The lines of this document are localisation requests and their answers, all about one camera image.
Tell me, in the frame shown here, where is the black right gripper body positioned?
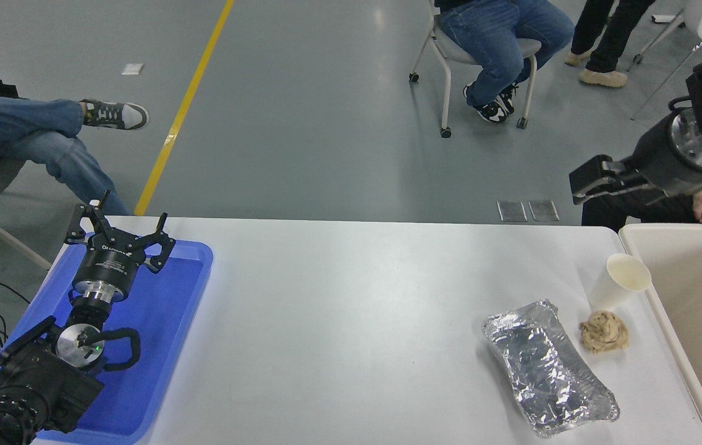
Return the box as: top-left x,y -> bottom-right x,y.
630,116 -> 702,200

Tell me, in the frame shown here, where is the grey seat metal chair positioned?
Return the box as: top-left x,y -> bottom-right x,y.
408,0 -> 542,138

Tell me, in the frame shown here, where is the person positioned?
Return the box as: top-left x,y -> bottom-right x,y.
564,0 -> 658,88
581,174 -> 702,227
434,0 -> 575,124
0,62 -> 150,217

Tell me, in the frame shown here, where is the crumpled foil tray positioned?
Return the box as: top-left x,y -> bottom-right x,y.
481,299 -> 620,438

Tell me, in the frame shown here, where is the crumpled tan paper ball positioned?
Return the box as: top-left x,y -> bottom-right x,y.
578,310 -> 630,355

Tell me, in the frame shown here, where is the blue plastic tray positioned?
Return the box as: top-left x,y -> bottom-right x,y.
0,238 -> 213,445

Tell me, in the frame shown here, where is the white paper cup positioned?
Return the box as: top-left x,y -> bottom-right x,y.
589,252 -> 653,311

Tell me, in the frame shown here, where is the metal floor plate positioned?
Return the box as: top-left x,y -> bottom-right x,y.
528,199 -> 560,221
497,200 -> 528,222

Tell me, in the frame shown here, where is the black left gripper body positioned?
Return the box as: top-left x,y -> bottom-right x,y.
77,235 -> 145,291

